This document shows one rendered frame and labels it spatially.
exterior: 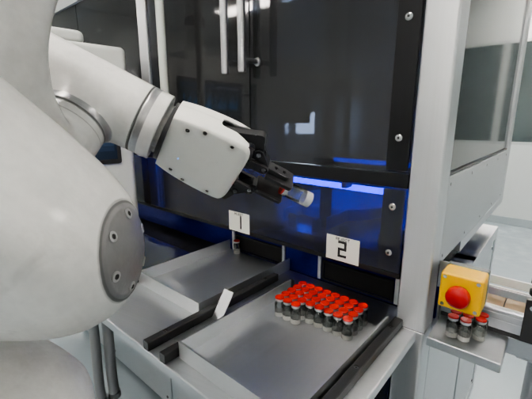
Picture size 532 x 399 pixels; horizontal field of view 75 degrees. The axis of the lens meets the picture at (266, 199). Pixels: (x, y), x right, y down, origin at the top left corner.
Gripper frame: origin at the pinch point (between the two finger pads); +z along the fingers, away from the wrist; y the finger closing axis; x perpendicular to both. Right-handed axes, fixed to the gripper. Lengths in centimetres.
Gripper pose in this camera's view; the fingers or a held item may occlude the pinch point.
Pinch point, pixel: (273, 183)
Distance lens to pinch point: 46.9
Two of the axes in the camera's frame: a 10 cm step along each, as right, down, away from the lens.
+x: 1.2, -6.8, 7.2
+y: 4.7, -6.0, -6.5
